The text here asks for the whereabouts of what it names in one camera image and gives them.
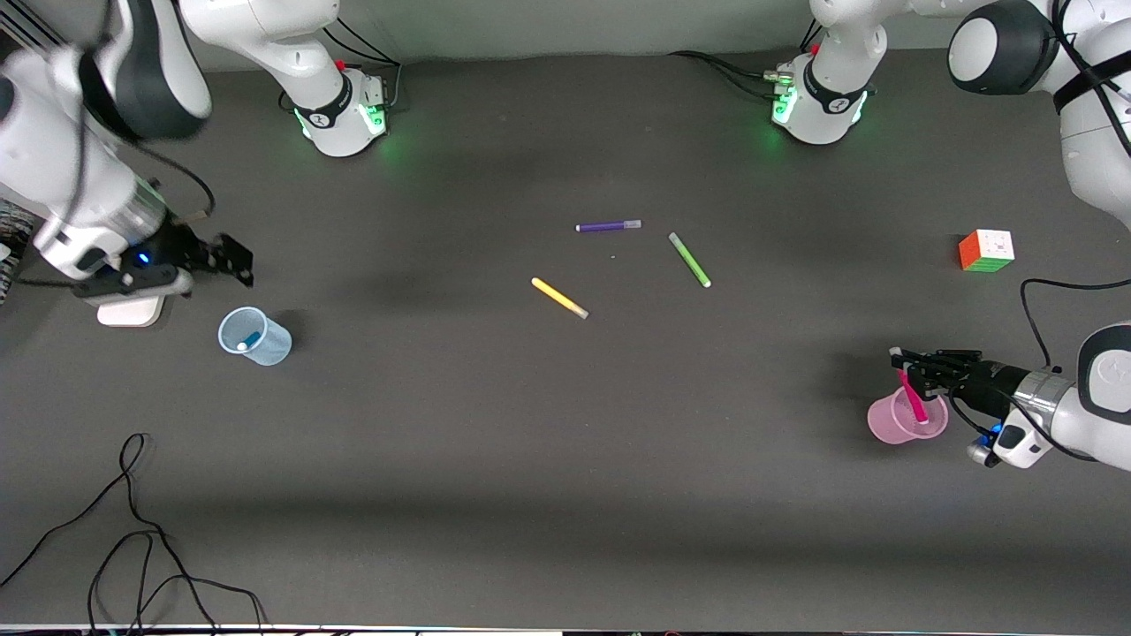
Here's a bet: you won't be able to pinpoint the pink marker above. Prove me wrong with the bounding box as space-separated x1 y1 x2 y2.
889 346 930 426

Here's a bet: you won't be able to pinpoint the pink plastic cup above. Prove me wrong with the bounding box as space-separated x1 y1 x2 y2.
867 383 950 445

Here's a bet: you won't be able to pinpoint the blue plastic cup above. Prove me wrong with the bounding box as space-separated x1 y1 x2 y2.
218 307 293 367

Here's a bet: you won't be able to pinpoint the white stand with base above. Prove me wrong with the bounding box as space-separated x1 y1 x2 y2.
95 294 171 329

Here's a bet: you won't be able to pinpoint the colourful puzzle cube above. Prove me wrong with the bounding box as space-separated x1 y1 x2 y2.
959 229 1015 274

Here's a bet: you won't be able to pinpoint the grey patterned cloth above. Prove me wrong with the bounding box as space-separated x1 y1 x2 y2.
0 198 42 303

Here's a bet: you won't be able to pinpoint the green marker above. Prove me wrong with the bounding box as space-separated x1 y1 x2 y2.
668 231 712 289

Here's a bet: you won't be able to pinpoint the yellow marker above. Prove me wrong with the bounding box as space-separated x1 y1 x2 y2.
530 276 589 321

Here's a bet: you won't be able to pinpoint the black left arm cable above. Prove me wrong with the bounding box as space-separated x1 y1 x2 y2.
1020 0 1131 460

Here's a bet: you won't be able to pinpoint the long loose black cable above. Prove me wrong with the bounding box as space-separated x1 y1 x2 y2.
0 432 268 636

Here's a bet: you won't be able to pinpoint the black right arm base cables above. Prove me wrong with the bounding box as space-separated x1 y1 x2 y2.
323 7 405 111

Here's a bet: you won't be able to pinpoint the black arm base cables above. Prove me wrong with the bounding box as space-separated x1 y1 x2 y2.
323 7 405 111
669 18 827 101

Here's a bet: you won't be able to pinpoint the aluminium frame rail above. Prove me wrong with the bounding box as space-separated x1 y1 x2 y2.
0 7 56 54

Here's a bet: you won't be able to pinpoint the black left arm base cables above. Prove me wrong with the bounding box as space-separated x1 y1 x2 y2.
669 18 827 101

